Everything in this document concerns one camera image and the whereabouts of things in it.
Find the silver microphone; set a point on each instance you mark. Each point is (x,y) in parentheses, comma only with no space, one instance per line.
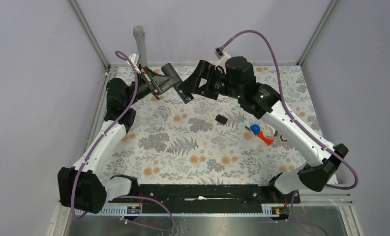
(139,35)

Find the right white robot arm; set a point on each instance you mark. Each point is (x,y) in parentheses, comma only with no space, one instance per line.
(236,79)

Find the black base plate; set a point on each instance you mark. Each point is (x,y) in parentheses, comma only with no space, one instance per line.
(221,196)

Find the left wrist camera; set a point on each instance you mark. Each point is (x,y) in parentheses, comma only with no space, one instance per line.
(135,59)

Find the floral patterned mat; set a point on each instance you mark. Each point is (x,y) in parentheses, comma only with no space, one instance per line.
(175,143)

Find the black remote control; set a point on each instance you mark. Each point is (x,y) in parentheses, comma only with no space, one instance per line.
(169,71)

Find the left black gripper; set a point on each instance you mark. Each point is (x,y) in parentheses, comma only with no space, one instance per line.
(160,83)

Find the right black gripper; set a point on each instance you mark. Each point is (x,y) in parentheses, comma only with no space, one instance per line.
(207,71)

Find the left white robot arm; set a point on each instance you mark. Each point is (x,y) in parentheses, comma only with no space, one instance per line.
(81,186)

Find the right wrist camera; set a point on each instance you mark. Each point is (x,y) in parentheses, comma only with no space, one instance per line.
(222,56)

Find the black remote battery cover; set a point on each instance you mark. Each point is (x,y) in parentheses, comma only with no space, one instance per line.
(221,119)

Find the blue and orange toy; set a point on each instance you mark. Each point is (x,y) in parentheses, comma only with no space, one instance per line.
(256,130)

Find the white slotted cable duct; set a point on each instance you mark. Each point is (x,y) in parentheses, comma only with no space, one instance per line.
(134,210)

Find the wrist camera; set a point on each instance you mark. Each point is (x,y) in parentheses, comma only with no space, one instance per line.
(135,59)
(222,56)

